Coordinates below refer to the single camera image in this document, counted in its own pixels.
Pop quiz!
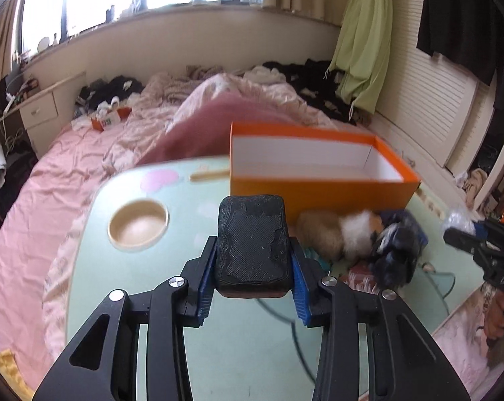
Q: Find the person's right hand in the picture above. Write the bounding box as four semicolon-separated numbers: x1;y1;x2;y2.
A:
483;290;504;350

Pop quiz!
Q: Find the green hanging cloth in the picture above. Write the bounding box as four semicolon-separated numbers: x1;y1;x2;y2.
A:
328;0;393;114

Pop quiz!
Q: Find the pink quilt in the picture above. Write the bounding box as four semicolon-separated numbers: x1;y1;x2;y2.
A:
0;73;334;389

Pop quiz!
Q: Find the white desk with drawers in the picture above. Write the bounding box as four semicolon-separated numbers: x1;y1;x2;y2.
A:
0;72;86;158

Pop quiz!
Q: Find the black rectangular case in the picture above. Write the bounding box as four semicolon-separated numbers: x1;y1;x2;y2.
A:
215;194;293;299

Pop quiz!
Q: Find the brown fluffy scrunchie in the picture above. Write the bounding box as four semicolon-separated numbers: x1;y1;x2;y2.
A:
295;211;344;263

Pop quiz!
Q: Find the white fluffy scrunchie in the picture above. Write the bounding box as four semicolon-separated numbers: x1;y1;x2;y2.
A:
340;210;383;261

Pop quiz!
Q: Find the green cartoon lap table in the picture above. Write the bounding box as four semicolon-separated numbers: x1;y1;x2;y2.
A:
66;157;482;400

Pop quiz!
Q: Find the pile of black clothes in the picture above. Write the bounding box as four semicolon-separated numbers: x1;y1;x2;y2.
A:
263;59;356;125

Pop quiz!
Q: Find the orange tissue pack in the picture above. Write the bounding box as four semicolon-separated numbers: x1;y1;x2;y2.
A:
91;107;131;132

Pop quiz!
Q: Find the orange cardboard box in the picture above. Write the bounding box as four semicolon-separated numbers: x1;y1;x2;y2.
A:
229;122;420;224

